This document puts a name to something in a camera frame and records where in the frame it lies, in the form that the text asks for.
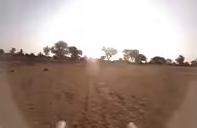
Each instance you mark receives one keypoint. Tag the row of trees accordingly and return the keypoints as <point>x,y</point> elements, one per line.
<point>61,50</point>

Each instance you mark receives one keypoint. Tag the robot's own part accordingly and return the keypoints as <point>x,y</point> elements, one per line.
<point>131,125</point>
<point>61,124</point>

